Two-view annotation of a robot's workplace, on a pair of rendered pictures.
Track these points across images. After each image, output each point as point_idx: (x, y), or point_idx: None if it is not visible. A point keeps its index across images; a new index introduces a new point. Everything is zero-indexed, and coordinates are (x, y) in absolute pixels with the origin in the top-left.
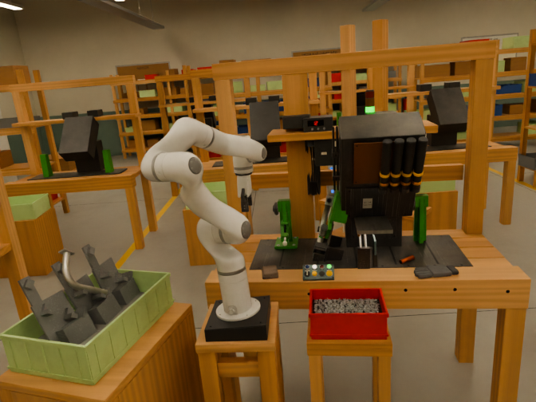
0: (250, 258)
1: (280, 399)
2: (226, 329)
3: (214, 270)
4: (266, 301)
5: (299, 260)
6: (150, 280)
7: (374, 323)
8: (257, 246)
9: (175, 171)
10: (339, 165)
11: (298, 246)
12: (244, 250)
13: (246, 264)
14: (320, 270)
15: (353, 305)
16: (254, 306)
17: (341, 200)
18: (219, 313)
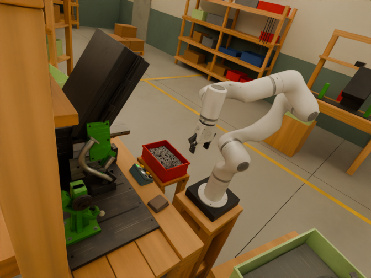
0: (128, 248)
1: None
2: (229, 190)
3: (181, 254)
4: (194, 185)
5: (119, 198)
6: None
7: (168, 148)
8: (90, 265)
9: None
10: (111, 95)
11: None
12: (107, 274)
13: (143, 242)
14: (143, 170)
15: (162, 155)
16: (205, 185)
17: (111, 124)
18: (224, 200)
